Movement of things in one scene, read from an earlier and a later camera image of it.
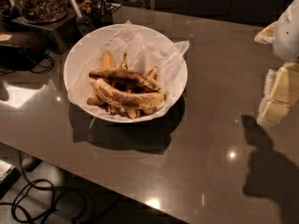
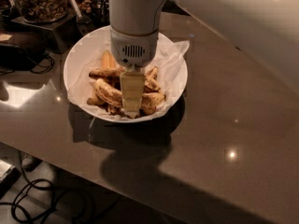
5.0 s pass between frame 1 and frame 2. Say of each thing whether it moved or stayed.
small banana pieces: stayed
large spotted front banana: stayed
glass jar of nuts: stayed
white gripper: moved
